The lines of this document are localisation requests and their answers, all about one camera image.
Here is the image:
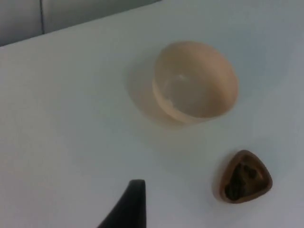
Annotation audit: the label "pale wooden bowl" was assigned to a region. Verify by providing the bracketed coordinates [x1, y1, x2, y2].
[152, 40, 239, 125]

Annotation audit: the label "coffee beans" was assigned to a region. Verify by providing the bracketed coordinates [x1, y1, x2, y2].
[224, 161, 259, 200]

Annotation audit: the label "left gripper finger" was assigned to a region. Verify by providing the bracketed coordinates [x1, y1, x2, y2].
[96, 179, 148, 228]

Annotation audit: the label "dark brown wooden cup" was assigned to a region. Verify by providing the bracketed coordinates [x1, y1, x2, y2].
[212, 149, 273, 203]

